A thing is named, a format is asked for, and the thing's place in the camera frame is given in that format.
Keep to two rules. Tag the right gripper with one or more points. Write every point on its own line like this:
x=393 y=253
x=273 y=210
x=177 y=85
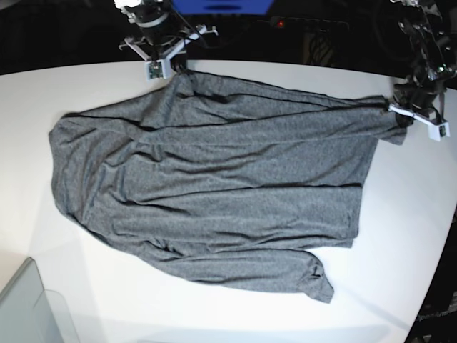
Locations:
x=166 y=34

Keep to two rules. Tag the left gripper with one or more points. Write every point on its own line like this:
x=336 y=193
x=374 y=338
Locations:
x=423 y=103

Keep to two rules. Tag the grey long-sleeve shirt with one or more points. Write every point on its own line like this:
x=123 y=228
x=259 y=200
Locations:
x=223 y=181

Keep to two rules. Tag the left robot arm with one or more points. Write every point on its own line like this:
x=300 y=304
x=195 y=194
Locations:
x=434 y=57

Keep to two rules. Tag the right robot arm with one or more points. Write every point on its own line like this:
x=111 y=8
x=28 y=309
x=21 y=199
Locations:
x=145 y=10

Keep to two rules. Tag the blue bin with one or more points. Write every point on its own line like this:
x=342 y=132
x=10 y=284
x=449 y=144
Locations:
x=255 y=7

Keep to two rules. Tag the black power strip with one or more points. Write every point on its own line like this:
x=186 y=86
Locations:
x=282 y=22

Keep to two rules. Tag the translucent plastic box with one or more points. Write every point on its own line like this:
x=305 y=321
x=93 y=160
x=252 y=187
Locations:
x=32 y=313

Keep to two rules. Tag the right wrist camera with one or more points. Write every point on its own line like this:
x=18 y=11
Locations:
x=159 y=69

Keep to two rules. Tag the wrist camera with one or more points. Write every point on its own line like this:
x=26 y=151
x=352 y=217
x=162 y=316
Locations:
x=437 y=130
x=159 y=69

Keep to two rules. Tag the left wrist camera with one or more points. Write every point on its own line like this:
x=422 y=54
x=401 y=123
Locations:
x=437 y=130

